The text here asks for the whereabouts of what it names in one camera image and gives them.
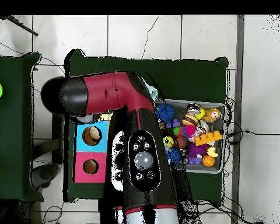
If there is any mint green waffle cloth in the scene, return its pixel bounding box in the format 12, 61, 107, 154
143, 78, 159, 101

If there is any wooden box with three holes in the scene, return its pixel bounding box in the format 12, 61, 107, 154
72, 114, 110, 183

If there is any shallow clear mesh bin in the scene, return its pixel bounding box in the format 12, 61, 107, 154
163, 99, 226, 174

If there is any blue spiky rubber ball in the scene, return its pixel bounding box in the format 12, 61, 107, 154
156, 103, 175, 123

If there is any yellow tennis ball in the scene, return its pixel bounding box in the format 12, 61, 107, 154
162, 135, 175, 148

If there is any blue spiky ball with eyes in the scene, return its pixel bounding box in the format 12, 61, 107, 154
165, 148, 183, 167

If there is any plastic toy hamburger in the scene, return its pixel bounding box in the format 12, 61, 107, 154
180, 114, 198, 127

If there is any pink spiky rubber ball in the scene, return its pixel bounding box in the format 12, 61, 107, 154
181, 125, 197, 138

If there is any crushed black red can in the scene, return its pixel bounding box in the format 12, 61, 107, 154
185, 103, 201, 116

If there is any purple fuzzy toy figure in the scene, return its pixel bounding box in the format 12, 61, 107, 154
187, 143, 209, 165

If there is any dark green table cloth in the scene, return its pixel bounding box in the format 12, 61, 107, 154
0, 51, 44, 202
63, 48, 229, 203

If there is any orange plastic toy block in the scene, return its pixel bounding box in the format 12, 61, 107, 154
193, 129, 223, 146

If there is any brown plush monkey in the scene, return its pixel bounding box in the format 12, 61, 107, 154
202, 107, 222, 123

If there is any small orange basketball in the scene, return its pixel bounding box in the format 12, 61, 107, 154
202, 155, 216, 168

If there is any black upright panel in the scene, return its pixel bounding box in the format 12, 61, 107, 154
52, 113, 65, 165

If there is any grey rounded object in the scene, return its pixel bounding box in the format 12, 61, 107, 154
31, 163, 60, 190

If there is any dark thin rod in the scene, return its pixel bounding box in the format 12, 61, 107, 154
0, 15, 39, 37

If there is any black power cable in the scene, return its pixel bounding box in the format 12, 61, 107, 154
226, 129, 280, 145

